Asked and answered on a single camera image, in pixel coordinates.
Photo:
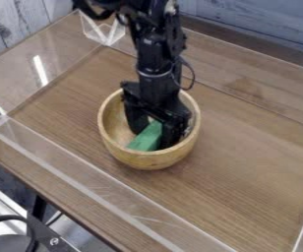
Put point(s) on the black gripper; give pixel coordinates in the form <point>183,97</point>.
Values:
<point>154,97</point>

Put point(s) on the green rectangular block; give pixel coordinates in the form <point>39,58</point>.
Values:
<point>147,141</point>

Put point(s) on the brown wooden bowl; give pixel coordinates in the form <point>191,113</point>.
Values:
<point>118,135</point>

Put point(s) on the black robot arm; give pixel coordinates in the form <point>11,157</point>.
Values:
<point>156,31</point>

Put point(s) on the black table leg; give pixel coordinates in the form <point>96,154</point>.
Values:
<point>40,208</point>

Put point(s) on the clear acrylic tray wall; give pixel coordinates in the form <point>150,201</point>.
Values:
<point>231,198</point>

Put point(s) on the metal bracket with screw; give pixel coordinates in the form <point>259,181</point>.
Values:
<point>49,241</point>

